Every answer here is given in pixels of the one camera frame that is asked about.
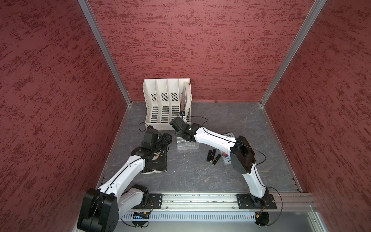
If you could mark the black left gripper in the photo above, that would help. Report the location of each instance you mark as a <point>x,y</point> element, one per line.
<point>165,138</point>

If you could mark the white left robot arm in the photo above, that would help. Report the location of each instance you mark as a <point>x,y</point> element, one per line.
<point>102,207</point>

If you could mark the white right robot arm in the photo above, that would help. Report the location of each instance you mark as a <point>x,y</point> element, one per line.
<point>241,154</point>

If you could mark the clear acrylic lipstick organizer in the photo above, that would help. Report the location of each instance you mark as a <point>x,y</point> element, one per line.
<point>184,145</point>

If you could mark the book standing in file organizer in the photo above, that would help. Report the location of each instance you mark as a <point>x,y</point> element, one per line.
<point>186,98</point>

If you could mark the white perforated file organizer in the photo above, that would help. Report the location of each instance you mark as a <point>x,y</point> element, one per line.
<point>162,97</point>

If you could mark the black Maugham paperback book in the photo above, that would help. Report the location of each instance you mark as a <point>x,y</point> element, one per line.
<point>157,164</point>

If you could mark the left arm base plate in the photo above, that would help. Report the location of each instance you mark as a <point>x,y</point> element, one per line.
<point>154,202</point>

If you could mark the aluminium mounting rail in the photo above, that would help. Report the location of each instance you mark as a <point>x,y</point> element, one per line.
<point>227,201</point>

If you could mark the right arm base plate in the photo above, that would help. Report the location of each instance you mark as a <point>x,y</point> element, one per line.
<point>247,201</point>

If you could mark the left aluminium corner post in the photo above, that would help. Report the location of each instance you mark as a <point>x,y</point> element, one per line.
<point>89,15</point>

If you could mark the aluminium corner post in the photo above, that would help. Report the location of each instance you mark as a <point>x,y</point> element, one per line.
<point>89,15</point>
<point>303,31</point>

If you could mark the right aluminium corner post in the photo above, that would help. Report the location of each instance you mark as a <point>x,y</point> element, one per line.
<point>303,31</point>

